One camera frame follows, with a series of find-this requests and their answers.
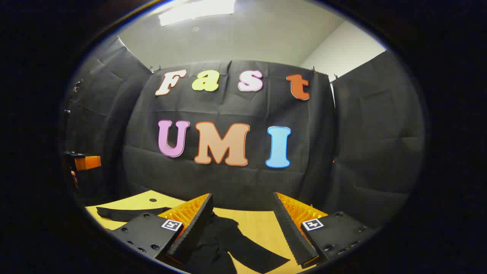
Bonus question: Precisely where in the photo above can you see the black button-up garment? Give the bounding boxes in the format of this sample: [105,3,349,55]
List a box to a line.
[96,205,290,274]

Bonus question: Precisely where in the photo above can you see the ceiling light panel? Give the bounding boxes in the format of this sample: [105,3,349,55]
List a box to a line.
[158,0,236,26]

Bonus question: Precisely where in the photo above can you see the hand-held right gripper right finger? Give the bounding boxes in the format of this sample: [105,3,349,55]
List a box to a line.
[272,192,378,268]

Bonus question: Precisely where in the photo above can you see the black backdrop cloth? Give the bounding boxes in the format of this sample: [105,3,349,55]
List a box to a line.
[61,36,426,229]

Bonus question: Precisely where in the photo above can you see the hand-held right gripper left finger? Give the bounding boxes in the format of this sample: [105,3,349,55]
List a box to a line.
[110,193,214,264]

